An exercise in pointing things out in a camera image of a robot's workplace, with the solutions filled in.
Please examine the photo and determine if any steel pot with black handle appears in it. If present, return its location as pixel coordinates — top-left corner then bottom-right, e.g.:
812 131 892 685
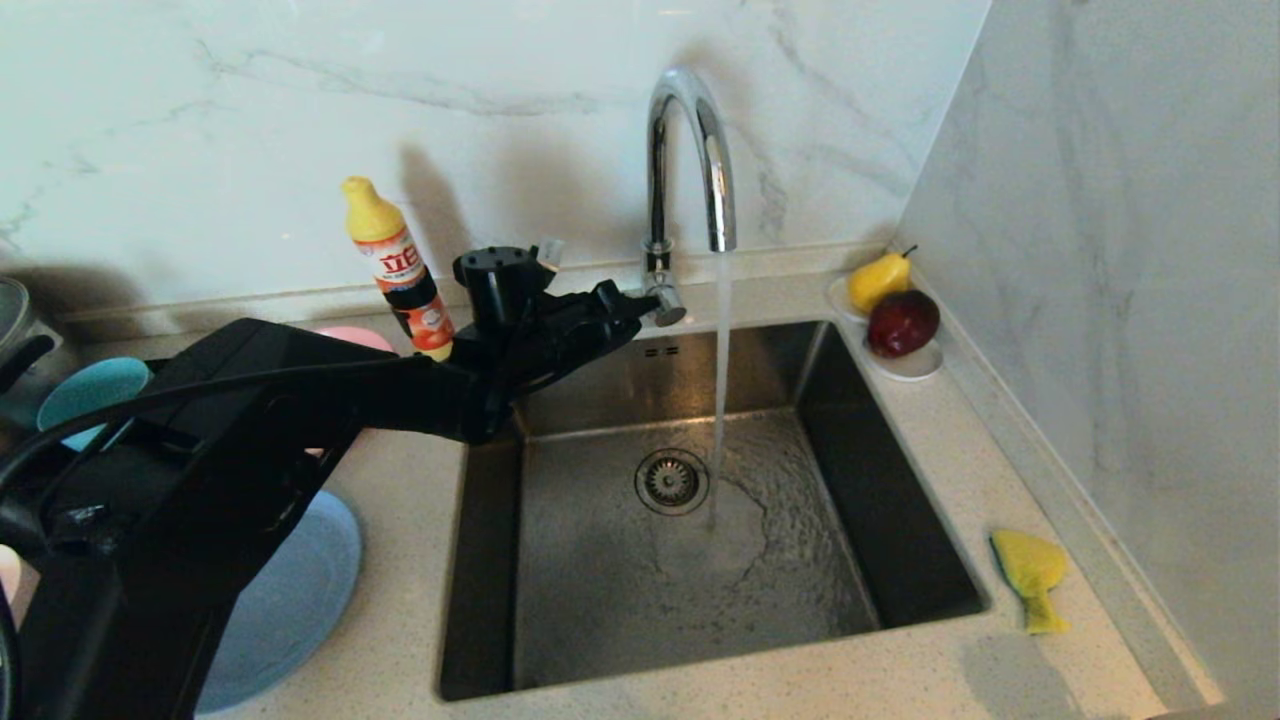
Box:
0 277 56 391

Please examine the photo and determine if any stainless steel sink basin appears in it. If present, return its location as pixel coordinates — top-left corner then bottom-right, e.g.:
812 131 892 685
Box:
438 318 991 701

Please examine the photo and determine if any large blue-grey plate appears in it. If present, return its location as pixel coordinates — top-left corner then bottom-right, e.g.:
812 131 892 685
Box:
195 490 363 715

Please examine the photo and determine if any dark red apple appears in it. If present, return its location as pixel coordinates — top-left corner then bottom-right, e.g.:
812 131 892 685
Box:
866 290 941 360

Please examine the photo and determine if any round metal drain strainer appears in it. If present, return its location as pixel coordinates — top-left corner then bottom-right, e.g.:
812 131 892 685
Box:
635 448 711 517

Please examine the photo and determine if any large pink plate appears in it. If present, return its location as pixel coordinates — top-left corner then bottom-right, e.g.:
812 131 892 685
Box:
305 325 398 461

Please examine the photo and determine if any small white fruit dish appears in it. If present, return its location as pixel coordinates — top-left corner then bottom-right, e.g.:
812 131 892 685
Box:
826 277 944 383

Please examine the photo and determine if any teal bowl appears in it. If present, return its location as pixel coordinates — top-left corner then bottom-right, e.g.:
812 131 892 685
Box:
38 357 153 451

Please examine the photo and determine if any yellow-capped orange dish soap bottle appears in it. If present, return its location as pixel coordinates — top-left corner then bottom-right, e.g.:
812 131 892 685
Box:
341 176 457 363

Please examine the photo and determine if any chrome gooseneck faucet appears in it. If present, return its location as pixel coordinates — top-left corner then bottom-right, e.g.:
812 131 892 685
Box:
635 66 739 329

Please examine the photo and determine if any yellow sponge brush with handle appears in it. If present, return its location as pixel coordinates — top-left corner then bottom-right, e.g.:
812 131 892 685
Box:
990 528 1069 636

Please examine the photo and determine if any yellow pear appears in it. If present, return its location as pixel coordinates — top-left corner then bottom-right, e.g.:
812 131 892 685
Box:
848 246 918 317

